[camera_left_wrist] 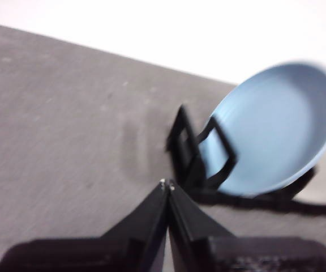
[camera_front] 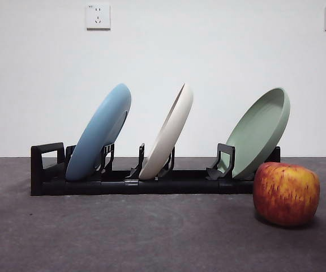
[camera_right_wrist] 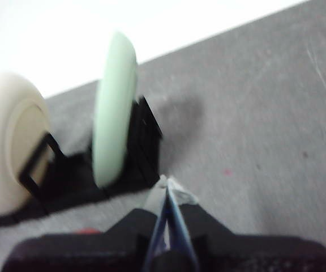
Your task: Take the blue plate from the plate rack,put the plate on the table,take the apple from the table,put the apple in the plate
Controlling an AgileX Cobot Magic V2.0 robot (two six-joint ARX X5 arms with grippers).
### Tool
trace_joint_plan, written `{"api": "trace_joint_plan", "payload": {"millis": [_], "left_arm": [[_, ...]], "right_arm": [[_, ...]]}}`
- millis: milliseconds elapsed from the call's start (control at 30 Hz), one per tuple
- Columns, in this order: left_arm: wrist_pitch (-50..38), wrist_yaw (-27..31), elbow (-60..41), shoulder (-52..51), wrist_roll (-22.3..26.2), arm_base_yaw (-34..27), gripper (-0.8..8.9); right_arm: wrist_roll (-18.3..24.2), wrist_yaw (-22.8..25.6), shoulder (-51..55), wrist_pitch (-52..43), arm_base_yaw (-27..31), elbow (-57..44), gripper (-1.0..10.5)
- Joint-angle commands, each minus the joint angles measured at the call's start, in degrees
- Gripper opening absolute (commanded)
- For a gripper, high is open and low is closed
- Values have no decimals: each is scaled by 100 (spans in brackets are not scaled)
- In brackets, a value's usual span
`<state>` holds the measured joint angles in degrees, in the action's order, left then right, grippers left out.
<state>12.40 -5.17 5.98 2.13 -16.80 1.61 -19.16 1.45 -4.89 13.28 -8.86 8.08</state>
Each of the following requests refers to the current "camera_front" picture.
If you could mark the cream white round plate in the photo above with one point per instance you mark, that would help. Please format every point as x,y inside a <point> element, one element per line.
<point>168,136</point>

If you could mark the blue round plate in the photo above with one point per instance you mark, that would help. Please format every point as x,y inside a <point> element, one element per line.
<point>95,139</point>

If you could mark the pale green round plate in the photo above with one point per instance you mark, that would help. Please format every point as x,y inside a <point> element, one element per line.
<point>256,136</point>

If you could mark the red yellow apple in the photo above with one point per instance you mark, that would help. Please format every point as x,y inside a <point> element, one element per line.
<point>286,195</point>

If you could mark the black plastic plate rack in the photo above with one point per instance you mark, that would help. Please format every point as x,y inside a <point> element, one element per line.
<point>165,187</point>

